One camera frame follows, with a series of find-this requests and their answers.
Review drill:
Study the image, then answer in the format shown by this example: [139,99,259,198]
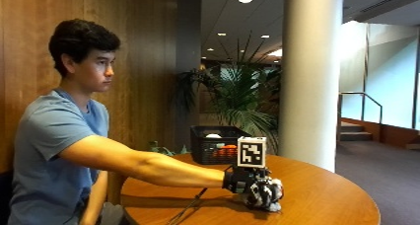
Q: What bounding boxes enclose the white marker cube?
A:
[236,136,267,170]

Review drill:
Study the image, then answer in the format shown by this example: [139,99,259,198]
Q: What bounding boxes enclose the orange fruit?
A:
[211,144,239,158]

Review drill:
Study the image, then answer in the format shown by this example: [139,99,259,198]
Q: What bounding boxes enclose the black plastic basket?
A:
[188,124,253,166]

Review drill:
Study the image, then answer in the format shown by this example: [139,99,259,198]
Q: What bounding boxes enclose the small green plant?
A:
[147,140,191,157]

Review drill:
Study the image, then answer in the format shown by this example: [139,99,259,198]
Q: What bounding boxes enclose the stair steps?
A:
[338,120,373,142]

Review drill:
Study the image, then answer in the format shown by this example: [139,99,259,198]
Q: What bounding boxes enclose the large palm plant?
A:
[172,34,282,154]

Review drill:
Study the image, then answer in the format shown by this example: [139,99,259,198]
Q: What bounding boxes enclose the white round column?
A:
[276,0,346,173]

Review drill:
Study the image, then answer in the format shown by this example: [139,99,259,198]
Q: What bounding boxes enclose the metal handrail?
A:
[336,91,383,144]

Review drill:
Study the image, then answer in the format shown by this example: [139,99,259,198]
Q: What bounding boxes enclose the large glass window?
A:
[340,20,420,131]

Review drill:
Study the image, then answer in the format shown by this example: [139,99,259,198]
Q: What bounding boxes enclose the the person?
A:
[6,18,152,225]

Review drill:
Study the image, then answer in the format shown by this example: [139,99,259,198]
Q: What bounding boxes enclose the black cable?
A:
[166,187,209,225]

